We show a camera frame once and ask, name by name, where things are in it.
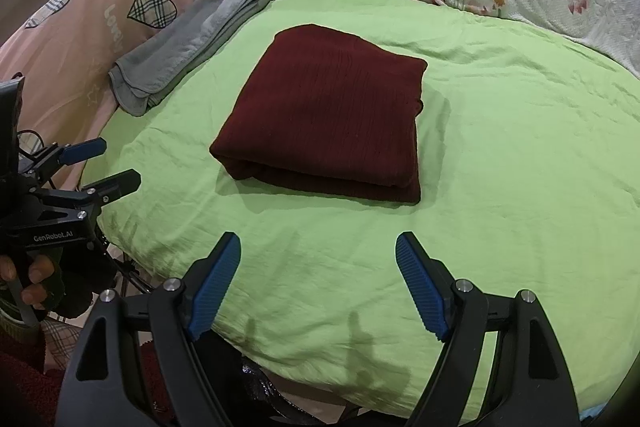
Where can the folded grey cloth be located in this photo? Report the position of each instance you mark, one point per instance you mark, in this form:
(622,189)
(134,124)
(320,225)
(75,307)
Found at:
(185,42)

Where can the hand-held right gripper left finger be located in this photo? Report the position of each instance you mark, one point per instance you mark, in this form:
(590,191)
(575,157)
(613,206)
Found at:
(216,287)

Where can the person's left hand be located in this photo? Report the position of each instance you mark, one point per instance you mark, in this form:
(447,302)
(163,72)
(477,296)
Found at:
(42,274)

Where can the plaid cloth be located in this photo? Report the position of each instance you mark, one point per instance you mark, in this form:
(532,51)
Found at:
(60,342)

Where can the black plastic bag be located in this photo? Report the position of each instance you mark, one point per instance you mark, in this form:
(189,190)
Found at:
(280,387)

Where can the dark red clothing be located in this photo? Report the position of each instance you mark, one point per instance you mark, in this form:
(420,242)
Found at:
(25,382)

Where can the dark red knit sweater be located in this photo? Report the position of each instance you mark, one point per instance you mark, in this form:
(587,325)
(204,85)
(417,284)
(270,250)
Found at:
(325,117)

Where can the pink quilt with plaid hearts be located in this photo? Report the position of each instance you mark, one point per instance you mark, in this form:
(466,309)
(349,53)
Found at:
(75,32)

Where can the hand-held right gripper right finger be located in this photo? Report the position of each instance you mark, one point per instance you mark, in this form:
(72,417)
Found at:
(422,287)

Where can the green bed sheet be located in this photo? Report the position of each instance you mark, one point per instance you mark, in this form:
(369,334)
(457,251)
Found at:
(500,157)

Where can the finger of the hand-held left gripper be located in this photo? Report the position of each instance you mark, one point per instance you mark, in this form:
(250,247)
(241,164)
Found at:
(82,149)
(117,184)

